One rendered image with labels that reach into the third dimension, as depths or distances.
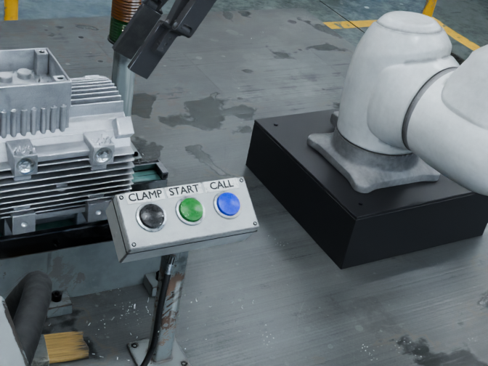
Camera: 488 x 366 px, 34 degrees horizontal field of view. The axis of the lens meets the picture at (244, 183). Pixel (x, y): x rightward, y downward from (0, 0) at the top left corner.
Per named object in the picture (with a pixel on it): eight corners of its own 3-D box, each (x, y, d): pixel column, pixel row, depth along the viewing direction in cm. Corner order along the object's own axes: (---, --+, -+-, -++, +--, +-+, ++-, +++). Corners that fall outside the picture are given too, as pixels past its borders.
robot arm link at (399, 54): (380, 104, 152) (409, -7, 140) (452, 151, 140) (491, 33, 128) (316, 120, 142) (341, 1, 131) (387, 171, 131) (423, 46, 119)
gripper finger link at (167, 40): (182, 19, 98) (192, 30, 96) (159, 53, 99) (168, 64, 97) (173, 14, 97) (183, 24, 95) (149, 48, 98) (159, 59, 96)
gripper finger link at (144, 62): (176, 31, 99) (179, 33, 99) (144, 76, 101) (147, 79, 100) (158, 20, 97) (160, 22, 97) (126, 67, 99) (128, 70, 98)
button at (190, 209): (179, 227, 95) (184, 221, 93) (172, 204, 96) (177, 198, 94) (202, 224, 96) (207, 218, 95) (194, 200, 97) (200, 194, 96)
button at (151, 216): (139, 234, 93) (144, 229, 91) (133, 210, 93) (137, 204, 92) (163, 229, 94) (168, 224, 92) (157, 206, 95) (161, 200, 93)
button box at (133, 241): (118, 264, 94) (130, 250, 90) (103, 209, 96) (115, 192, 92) (245, 241, 102) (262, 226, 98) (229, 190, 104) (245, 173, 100)
